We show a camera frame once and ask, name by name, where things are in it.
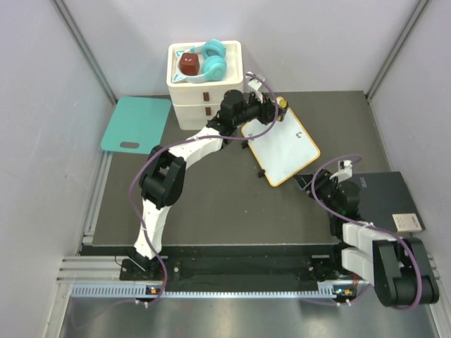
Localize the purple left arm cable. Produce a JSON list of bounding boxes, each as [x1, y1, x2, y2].
[[128, 72, 280, 307]]

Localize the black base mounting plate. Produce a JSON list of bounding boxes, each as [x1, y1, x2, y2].
[[120, 254, 350, 287]]

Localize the white three-drawer storage box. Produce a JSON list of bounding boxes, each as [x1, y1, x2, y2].
[[166, 40, 244, 130]]

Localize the grey slotted cable duct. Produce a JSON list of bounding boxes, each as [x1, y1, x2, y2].
[[70, 284, 337, 299]]

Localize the teal cutting board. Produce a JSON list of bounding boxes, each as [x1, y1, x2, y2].
[[101, 96, 171, 154]]

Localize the black notebook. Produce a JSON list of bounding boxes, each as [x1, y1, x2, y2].
[[349, 172, 425, 234]]

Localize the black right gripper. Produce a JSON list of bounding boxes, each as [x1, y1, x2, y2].
[[293, 168, 341, 215]]

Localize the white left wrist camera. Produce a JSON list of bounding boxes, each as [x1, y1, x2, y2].
[[245, 72, 265, 94]]

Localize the yellow-framed whiteboard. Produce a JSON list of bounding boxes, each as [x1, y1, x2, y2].
[[241, 108, 321, 187]]

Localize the dark red cube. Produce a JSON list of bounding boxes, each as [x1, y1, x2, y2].
[[179, 52, 200, 76]]

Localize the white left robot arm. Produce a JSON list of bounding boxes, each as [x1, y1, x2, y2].
[[130, 89, 288, 280]]

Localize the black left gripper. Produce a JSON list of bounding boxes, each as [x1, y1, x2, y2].
[[233, 92, 285, 127]]

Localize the teal cat-ear headphones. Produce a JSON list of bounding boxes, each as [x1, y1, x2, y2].
[[172, 39, 227, 84]]

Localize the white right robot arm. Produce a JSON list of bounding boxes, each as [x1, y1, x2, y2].
[[294, 170, 440, 308]]

